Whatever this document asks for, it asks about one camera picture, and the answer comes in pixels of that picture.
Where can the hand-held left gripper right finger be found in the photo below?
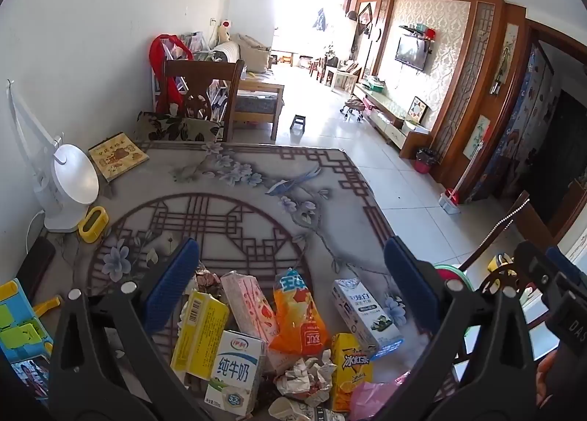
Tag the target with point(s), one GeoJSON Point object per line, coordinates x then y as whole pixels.
{"type": "Point", "coordinates": [406, 283]}

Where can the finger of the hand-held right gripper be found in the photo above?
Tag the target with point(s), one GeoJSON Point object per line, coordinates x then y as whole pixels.
{"type": "Point", "coordinates": [562, 262]}
{"type": "Point", "coordinates": [532, 265]}

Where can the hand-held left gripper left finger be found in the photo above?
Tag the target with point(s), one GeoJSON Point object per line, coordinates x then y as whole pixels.
{"type": "Point", "coordinates": [172, 274]}

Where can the brown wrapper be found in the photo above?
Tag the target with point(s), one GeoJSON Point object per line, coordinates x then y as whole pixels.
{"type": "Point", "coordinates": [206, 278]}

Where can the red bin green rim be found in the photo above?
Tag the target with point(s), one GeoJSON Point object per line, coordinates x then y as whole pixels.
{"type": "Point", "coordinates": [451, 272]}

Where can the blue white milk carton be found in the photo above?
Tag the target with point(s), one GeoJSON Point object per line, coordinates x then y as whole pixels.
{"type": "Point", "coordinates": [362, 311]}

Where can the plain yellow drink carton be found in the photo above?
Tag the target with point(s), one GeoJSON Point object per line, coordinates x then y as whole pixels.
{"type": "Point", "coordinates": [202, 334]}

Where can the pink drink carton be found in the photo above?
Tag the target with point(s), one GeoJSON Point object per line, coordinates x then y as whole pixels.
{"type": "Point", "coordinates": [250, 311]}

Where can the yellow star print carton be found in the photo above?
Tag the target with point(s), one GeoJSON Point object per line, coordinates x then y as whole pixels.
{"type": "Point", "coordinates": [351, 370]}

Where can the orange snack bag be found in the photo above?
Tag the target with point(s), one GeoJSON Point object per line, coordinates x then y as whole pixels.
{"type": "Point", "coordinates": [298, 320]}

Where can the pink plastic bag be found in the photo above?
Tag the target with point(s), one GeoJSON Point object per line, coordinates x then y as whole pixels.
{"type": "Point", "coordinates": [376, 398]}

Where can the white paper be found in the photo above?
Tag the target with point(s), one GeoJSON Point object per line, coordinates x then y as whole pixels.
{"type": "Point", "coordinates": [302, 379]}

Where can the person's right hand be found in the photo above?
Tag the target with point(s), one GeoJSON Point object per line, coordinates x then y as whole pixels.
{"type": "Point", "coordinates": [546, 379]}

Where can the yellow toy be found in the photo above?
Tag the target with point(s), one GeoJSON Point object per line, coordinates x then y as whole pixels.
{"type": "Point", "coordinates": [499, 262]}

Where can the carved wooden dining chair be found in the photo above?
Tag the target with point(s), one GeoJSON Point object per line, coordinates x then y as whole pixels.
{"type": "Point", "coordinates": [229, 100]}
{"type": "Point", "coordinates": [523, 214]}

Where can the white dustpan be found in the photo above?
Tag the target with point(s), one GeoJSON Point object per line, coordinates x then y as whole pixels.
{"type": "Point", "coordinates": [449, 204]}

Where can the yellow plastic holder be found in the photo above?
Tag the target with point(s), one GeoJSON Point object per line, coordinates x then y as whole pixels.
{"type": "Point", "coordinates": [87, 230]}

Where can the small red waste bin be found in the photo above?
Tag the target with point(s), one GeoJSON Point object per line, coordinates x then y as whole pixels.
{"type": "Point", "coordinates": [426, 163]}

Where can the black rectangular device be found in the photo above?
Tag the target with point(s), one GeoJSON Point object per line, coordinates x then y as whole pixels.
{"type": "Point", "coordinates": [36, 265]}

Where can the white desk fan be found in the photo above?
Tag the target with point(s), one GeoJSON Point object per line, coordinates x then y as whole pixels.
{"type": "Point", "coordinates": [75, 178]}

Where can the printed door curtain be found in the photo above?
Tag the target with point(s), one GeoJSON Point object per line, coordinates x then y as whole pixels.
{"type": "Point", "coordinates": [523, 127]}

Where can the floral seat cushion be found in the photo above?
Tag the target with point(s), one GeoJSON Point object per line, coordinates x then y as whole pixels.
{"type": "Point", "coordinates": [174, 127]}

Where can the blue green plastic toy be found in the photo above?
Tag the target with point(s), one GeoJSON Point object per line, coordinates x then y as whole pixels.
{"type": "Point", "coordinates": [18, 311]}

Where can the television cabinet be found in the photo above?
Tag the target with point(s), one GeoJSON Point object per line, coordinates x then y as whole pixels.
{"type": "Point", "coordinates": [390, 120]}

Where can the framed geometric picture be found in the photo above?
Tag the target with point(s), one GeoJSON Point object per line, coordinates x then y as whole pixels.
{"type": "Point", "coordinates": [417, 111]}

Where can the printed picture card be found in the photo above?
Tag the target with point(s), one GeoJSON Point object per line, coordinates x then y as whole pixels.
{"type": "Point", "coordinates": [30, 377]}

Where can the round rolling stool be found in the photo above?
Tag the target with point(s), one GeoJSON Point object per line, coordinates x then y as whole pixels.
{"type": "Point", "coordinates": [354, 105]}

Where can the small black stool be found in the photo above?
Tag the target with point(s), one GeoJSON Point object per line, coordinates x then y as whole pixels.
{"type": "Point", "coordinates": [298, 123]}

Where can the wooden sofa with cushions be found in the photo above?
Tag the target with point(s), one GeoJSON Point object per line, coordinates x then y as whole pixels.
{"type": "Point", "coordinates": [257, 90]}

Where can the red bag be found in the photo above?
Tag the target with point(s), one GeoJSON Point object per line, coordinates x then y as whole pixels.
{"type": "Point", "coordinates": [158, 63]}

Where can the white storage rack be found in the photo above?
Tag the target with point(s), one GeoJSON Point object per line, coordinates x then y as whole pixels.
{"type": "Point", "coordinates": [185, 42]}

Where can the white plush toy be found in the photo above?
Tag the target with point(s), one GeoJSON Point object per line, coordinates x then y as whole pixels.
{"type": "Point", "coordinates": [224, 31]}

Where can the flower wall picture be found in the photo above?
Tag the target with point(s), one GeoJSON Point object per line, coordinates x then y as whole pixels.
{"type": "Point", "coordinates": [477, 139]}

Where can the hanging wall scroll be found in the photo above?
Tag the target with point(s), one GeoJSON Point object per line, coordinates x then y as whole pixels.
{"type": "Point", "coordinates": [504, 58]}

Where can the wall television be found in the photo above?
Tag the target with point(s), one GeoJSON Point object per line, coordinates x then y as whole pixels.
{"type": "Point", "coordinates": [412, 53]}

